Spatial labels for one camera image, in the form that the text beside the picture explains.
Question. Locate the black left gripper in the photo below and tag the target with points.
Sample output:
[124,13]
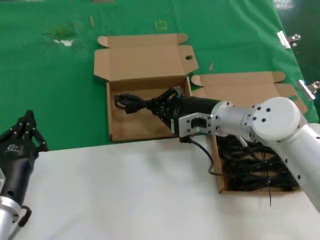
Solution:
[15,162]

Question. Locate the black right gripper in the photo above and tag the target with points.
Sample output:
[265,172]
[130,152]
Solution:
[195,106]

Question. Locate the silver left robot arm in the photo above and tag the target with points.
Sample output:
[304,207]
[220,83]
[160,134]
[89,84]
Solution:
[6,217]

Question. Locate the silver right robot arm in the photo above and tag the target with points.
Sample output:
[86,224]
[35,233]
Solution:
[275,117]

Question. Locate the open brown cardboard box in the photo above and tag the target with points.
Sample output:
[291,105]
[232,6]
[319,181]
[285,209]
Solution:
[140,65]
[237,85]

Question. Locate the green table cloth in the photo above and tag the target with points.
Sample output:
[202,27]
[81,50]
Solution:
[37,87]

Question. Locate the tan wooden stick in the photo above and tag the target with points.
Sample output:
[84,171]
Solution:
[211,66]
[92,21]

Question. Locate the metal binder clip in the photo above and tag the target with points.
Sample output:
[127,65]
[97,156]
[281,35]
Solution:
[306,90]
[283,40]

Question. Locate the silver right camera bracket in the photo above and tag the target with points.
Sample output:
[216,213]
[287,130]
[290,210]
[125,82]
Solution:
[186,125]

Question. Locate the silver camera bracket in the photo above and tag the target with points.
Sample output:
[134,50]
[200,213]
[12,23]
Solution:
[2,182]
[186,125]

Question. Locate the silver left camera bracket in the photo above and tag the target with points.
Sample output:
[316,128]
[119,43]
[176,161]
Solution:
[2,182]

